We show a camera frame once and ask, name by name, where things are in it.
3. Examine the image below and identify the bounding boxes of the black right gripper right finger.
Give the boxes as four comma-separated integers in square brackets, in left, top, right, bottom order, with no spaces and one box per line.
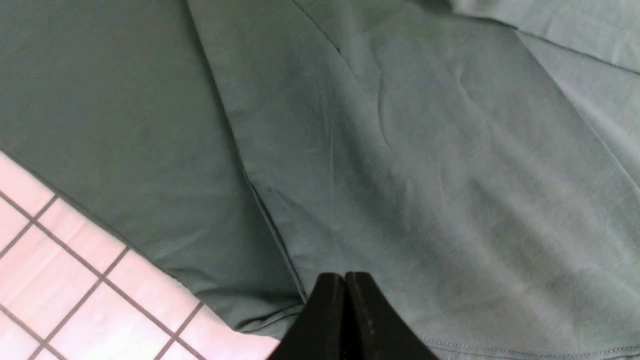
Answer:
[345,272,438,360]

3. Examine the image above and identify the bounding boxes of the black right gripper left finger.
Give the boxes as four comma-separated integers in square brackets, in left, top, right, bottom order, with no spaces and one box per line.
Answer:
[269,273,346,360]

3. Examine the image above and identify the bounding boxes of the green long-sleeve top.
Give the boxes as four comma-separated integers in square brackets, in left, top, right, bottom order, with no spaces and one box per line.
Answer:
[1,0,639,360]

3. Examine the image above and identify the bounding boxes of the white grid-pattern tablecloth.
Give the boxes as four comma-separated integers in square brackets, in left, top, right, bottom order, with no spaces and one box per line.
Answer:
[0,154,278,360]

